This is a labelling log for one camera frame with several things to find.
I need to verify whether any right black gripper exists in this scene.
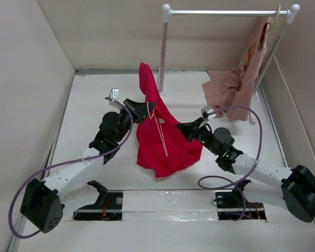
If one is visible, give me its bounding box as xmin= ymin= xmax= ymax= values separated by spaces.
xmin=176 ymin=117 xmax=219 ymax=155

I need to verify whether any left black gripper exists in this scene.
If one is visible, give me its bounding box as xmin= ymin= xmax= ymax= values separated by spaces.
xmin=114 ymin=99 xmax=154 ymax=143

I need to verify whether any pink wire hanger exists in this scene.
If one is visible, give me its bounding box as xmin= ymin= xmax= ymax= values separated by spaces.
xmin=146 ymin=102 xmax=168 ymax=157

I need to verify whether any red t shirt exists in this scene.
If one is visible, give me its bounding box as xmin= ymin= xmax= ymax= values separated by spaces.
xmin=136 ymin=62 xmax=203 ymax=178

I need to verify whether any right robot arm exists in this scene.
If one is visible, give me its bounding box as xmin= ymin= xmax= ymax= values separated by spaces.
xmin=177 ymin=118 xmax=315 ymax=223

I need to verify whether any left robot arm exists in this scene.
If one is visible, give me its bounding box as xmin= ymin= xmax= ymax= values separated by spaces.
xmin=20 ymin=98 xmax=155 ymax=233

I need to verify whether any pink shirt on floor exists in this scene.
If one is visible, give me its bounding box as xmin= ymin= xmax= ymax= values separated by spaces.
xmin=202 ymin=68 xmax=241 ymax=111

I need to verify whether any hanging pink printed shirt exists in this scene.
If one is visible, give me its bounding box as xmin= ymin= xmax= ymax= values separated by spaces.
xmin=227 ymin=17 xmax=271 ymax=121

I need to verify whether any wooden hanger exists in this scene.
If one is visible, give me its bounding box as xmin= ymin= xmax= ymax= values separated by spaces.
xmin=261 ymin=5 xmax=281 ymax=48

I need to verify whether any white clothes rack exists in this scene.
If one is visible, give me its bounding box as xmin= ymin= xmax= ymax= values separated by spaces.
xmin=155 ymin=2 xmax=301 ymax=124

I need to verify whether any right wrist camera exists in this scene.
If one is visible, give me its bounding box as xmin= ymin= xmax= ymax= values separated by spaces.
xmin=201 ymin=106 xmax=216 ymax=121

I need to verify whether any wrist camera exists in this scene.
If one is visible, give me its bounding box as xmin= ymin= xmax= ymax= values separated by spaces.
xmin=106 ymin=88 xmax=121 ymax=109
xmin=201 ymin=106 xmax=216 ymax=121

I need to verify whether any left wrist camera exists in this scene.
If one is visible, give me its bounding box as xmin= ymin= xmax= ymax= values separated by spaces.
xmin=106 ymin=88 xmax=121 ymax=109

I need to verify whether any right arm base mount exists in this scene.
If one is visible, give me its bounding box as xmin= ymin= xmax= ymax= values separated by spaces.
xmin=212 ymin=187 xmax=267 ymax=221

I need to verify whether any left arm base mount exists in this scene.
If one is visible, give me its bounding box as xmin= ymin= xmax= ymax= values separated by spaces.
xmin=72 ymin=181 xmax=123 ymax=221

